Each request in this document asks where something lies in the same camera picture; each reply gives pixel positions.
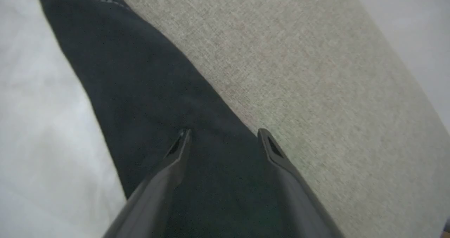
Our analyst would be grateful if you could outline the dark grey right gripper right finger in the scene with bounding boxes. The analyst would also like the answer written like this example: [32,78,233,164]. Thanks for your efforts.
[258,128,345,238]

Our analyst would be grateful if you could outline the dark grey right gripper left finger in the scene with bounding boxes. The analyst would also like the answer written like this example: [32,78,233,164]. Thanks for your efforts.
[102,128,192,238]

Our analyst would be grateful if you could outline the black and white shirt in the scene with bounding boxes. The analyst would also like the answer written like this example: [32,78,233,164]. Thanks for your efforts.
[0,0,299,238]

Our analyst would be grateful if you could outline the beige woven cloth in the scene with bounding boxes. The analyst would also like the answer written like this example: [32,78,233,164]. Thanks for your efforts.
[107,0,450,238]

